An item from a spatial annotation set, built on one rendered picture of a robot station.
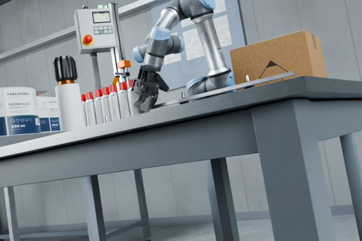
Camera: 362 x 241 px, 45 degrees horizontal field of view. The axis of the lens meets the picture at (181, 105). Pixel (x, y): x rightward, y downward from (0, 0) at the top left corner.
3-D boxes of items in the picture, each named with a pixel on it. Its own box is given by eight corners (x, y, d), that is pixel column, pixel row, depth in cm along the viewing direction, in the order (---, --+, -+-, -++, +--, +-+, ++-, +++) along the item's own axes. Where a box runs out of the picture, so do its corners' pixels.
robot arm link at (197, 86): (196, 107, 226) (192, 82, 228) (220, 101, 219) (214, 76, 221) (185, 107, 216) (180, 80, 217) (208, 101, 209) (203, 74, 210)
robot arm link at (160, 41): (176, 31, 170) (165, 29, 163) (169, 58, 173) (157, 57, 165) (160, 26, 174) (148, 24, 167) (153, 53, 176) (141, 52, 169)
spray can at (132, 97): (130, 129, 179) (123, 80, 181) (139, 128, 183) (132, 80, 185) (138, 127, 175) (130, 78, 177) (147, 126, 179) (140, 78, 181)
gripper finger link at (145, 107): (134, 117, 173) (139, 94, 171) (144, 116, 178) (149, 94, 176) (139, 119, 171) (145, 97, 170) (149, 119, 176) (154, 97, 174)
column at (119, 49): (124, 144, 200) (104, 5, 207) (131, 143, 204) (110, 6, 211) (131, 143, 198) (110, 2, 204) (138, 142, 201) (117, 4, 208)
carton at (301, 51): (240, 117, 168) (228, 49, 170) (261, 116, 188) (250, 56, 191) (319, 103, 153) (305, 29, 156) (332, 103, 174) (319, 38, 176)
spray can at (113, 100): (111, 133, 184) (104, 85, 186) (119, 132, 188) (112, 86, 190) (120, 131, 181) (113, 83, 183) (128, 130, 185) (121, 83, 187)
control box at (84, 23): (79, 54, 206) (74, 16, 208) (114, 51, 212) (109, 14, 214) (81, 49, 197) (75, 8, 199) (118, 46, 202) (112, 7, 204)
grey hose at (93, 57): (94, 97, 206) (87, 54, 208) (99, 97, 209) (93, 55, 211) (98, 96, 204) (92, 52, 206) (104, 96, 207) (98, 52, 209)
